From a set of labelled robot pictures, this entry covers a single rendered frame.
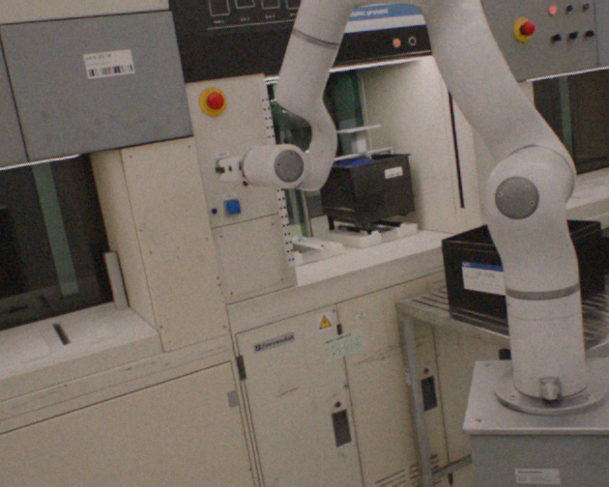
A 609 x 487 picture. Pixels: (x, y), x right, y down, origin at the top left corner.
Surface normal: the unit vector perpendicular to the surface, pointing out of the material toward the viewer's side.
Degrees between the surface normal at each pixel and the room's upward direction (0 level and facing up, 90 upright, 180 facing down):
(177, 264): 90
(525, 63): 90
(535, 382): 90
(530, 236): 127
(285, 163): 89
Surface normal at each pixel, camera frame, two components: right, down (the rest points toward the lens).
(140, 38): 0.45, 0.11
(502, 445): -0.30, 0.25
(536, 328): -0.54, 0.25
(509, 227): -0.38, 0.77
